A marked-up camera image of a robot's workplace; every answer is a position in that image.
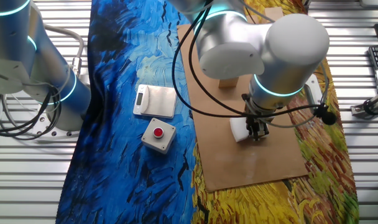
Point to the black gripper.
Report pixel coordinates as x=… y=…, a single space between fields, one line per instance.
x=256 y=119

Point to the white sponge block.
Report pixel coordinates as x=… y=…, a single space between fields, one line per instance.
x=238 y=130

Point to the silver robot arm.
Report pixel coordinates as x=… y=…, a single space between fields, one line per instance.
x=288 y=46

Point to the brown cardboard sheet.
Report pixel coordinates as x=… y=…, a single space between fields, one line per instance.
x=232 y=161

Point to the grey box red button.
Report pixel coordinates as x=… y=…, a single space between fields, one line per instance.
x=164 y=141

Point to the silver kitchen scale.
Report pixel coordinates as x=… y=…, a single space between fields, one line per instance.
x=154 y=101

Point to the blue yellow painted tablecloth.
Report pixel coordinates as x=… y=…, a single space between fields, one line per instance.
x=120 y=174

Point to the silver robot mounting plate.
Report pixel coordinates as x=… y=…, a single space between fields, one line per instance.
x=46 y=129

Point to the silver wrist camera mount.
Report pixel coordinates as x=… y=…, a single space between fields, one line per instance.
x=313 y=87

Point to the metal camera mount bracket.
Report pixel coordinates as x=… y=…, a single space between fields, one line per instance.
x=360 y=110

